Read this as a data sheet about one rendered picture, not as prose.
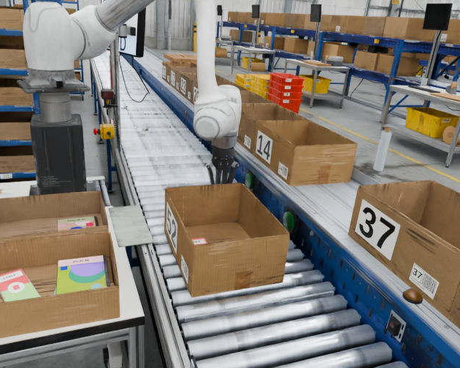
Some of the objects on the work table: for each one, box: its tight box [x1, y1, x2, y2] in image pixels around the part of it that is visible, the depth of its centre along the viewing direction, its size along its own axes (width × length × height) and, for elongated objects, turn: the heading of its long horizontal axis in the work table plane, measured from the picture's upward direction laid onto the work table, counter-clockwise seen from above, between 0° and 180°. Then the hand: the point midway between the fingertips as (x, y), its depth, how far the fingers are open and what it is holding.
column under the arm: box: [29, 114, 96, 196], centre depth 158 cm, size 26×26×33 cm
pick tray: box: [0, 191, 109, 243], centre depth 133 cm, size 28×38×10 cm
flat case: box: [57, 216, 99, 231], centre depth 138 cm, size 14×19×2 cm
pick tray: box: [0, 231, 120, 341], centre depth 106 cm, size 28×38×10 cm
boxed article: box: [0, 269, 40, 302], centre depth 108 cm, size 8×16×2 cm, turn 32°
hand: (220, 196), depth 151 cm, fingers closed, pressing on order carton
